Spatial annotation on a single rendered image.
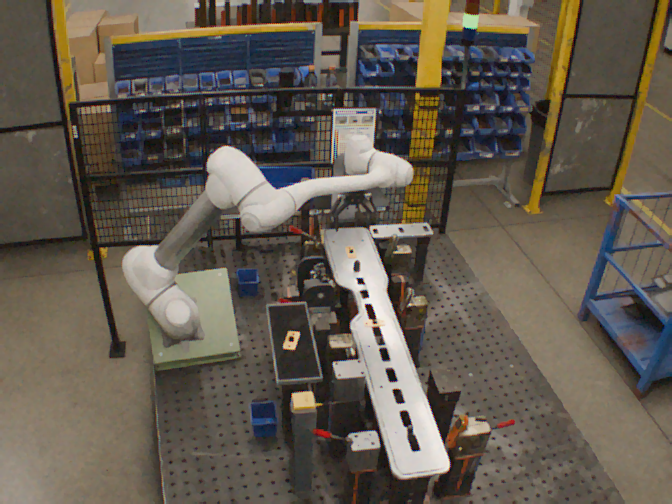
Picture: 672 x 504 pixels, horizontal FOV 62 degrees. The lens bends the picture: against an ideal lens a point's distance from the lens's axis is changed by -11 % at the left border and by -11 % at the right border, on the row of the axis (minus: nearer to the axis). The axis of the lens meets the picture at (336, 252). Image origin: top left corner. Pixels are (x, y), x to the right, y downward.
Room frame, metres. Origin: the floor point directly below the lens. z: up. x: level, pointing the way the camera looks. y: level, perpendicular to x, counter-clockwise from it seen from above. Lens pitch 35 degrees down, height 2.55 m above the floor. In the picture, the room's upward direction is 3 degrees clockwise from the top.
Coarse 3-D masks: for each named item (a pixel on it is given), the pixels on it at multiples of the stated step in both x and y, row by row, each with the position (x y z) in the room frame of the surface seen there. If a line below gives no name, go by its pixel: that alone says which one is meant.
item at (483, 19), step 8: (392, 8) 5.86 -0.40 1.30; (400, 8) 5.69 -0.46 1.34; (408, 8) 5.68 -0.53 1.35; (416, 8) 5.71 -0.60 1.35; (392, 16) 5.85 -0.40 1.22; (400, 16) 5.68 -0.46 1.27; (408, 16) 5.50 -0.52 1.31; (416, 16) 5.36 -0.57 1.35; (448, 16) 5.49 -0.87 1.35; (456, 16) 5.53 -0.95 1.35; (480, 16) 5.65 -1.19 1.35; (488, 16) 5.73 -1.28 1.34; (496, 16) 5.73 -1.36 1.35; (504, 16) 5.78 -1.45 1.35; (512, 16) 5.83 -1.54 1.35; (480, 24) 5.35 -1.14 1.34; (488, 24) 5.37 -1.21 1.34; (496, 24) 5.40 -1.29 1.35; (504, 24) 5.45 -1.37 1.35; (512, 24) 5.47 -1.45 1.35; (520, 24) 5.51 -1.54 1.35; (528, 24) 5.56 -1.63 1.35; (536, 24) 5.61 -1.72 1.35; (536, 32) 5.54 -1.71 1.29; (536, 40) 5.55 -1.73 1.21; (536, 48) 5.55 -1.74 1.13; (520, 136) 5.55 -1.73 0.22
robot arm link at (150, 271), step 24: (216, 168) 1.82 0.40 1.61; (240, 168) 1.81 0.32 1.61; (216, 192) 1.79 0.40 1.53; (240, 192) 1.76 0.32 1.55; (192, 216) 1.83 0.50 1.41; (216, 216) 1.82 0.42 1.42; (168, 240) 1.85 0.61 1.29; (192, 240) 1.83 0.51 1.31; (144, 264) 1.83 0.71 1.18; (168, 264) 1.83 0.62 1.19; (144, 288) 1.81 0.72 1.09; (168, 288) 1.83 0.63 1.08
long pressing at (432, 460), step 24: (336, 240) 2.34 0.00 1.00; (360, 240) 2.35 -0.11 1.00; (336, 264) 2.16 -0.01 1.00; (360, 288) 2.01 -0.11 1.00; (384, 288) 2.02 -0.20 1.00; (360, 312) 1.85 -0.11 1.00; (384, 312) 1.87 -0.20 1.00; (360, 336) 1.72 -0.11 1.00; (384, 336) 1.73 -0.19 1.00; (408, 360) 1.61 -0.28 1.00; (384, 384) 1.48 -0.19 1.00; (408, 384) 1.49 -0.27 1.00; (384, 408) 1.37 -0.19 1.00; (408, 408) 1.38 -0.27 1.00; (384, 432) 1.27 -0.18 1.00; (432, 432) 1.28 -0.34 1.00; (408, 456) 1.18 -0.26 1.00; (432, 456) 1.18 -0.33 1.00
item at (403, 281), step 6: (396, 276) 2.11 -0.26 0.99; (402, 276) 2.12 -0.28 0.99; (396, 282) 2.07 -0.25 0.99; (402, 282) 2.08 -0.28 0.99; (408, 282) 2.08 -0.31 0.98; (390, 288) 2.10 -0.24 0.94; (396, 288) 2.08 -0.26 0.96; (402, 288) 2.08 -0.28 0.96; (390, 294) 2.09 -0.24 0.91; (396, 294) 2.08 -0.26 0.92; (402, 294) 2.08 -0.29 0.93; (390, 300) 2.08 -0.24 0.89; (396, 300) 2.07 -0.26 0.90; (396, 306) 2.08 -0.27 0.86; (396, 312) 2.08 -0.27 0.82
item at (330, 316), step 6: (324, 312) 1.75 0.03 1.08; (330, 312) 1.75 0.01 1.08; (312, 318) 1.72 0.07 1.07; (318, 318) 1.72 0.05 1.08; (324, 318) 1.72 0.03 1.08; (330, 318) 1.72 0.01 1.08; (312, 324) 1.69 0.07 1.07; (330, 324) 1.70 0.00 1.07; (336, 324) 1.70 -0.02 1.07; (312, 330) 1.69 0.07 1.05; (330, 330) 1.70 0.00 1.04; (336, 330) 1.71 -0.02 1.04; (306, 384) 1.74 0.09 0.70; (312, 384) 1.69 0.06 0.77; (312, 390) 1.69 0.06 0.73
